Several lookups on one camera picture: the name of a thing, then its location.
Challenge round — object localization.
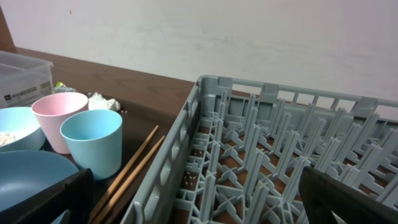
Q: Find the dark brown serving tray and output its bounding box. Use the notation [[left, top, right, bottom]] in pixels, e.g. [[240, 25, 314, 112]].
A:
[[62, 101, 175, 223]]

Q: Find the yellow foil snack wrapper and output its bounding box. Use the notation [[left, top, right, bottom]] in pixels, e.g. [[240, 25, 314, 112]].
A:
[[53, 82, 77, 93]]

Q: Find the dark blue plate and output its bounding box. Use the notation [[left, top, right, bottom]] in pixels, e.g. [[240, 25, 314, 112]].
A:
[[1, 151, 78, 223]]

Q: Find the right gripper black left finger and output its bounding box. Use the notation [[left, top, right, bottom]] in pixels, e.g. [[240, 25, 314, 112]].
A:
[[1, 169, 95, 223]]

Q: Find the light blue rice bowl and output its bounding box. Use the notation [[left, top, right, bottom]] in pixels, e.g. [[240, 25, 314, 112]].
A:
[[1, 107, 46, 152]]

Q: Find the clear plastic bin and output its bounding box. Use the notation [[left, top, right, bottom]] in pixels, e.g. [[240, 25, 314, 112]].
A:
[[1, 51, 53, 108]]

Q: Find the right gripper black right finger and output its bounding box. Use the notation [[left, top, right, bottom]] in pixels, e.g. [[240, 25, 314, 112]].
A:
[[299, 166, 397, 224]]

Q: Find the light blue plastic cup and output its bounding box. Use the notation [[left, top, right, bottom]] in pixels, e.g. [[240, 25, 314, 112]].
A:
[[60, 110, 123, 180]]

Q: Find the white tissue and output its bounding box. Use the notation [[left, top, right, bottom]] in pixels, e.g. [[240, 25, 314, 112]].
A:
[[88, 92, 121, 111]]

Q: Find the grey dishwasher rack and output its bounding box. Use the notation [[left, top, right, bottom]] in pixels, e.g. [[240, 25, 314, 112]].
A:
[[122, 76, 397, 223]]

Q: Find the wooden chopstick right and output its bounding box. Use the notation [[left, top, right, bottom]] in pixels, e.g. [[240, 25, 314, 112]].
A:
[[91, 136, 165, 223]]

